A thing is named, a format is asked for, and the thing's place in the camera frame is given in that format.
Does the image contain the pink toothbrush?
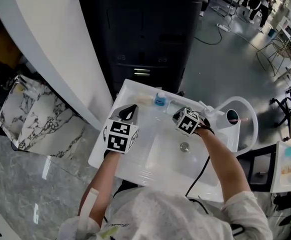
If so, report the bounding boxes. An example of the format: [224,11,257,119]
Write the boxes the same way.
[229,117,249,124]

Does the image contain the beige shoulder strap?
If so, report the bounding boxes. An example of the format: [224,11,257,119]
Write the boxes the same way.
[79,187,99,235]

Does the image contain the blue liquid bottle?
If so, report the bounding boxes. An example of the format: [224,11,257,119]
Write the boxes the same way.
[154,91,167,108]

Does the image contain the large black cabinet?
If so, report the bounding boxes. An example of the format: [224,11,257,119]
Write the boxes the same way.
[76,0,209,100]

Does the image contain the white power strip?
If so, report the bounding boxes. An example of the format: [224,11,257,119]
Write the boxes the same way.
[216,23,231,33]

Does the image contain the person's right forearm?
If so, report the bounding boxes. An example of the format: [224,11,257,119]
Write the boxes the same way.
[197,127,252,208]

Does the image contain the black floor cable loop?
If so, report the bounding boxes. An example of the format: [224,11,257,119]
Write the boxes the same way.
[193,28,223,46]

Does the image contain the person's white shirt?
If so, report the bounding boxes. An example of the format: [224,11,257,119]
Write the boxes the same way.
[57,186,274,240]

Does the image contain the person's left forearm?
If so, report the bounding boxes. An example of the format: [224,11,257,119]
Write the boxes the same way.
[86,150,122,229]

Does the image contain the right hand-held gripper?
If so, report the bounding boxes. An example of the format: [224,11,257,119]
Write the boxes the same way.
[172,105,215,137]

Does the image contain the large cardboard box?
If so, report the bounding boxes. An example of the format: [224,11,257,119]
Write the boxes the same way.
[0,16,23,70]

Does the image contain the grey-blue cup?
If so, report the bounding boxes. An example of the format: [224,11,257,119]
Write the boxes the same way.
[225,108,241,129]

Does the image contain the white table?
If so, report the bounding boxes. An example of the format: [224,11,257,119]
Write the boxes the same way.
[0,208,23,240]

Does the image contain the black sink stand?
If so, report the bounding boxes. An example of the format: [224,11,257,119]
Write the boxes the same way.
[235,143,278,193]

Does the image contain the white faucet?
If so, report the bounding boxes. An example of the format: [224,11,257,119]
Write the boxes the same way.
[198,95,259,157]

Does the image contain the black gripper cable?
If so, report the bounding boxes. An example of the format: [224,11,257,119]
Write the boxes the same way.
[184,123,216,215]

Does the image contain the person's black trousers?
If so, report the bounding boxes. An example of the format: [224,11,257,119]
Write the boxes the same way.
[112,178,147,200]

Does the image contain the gold wire chair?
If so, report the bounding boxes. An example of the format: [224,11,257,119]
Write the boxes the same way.
[256,37,291,78]

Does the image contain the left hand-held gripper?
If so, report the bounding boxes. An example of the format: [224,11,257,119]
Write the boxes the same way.
[102,104,140,155]

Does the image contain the white ceramic sink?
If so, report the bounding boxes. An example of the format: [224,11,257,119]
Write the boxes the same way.
[87,78,242,204]
[270,141,291,194]

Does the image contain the marble pattern table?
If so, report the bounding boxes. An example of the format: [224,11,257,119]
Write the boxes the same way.
[0,73,92,160]

